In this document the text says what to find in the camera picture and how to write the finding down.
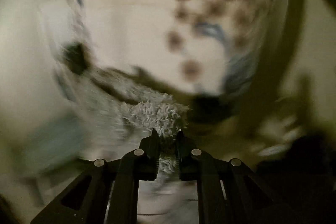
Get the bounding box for grey fluffy pants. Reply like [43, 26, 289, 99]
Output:
[59, 66, 193, 183]

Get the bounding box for floral cream bed blanket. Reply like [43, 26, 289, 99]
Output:
[58, 0, 273, 96]

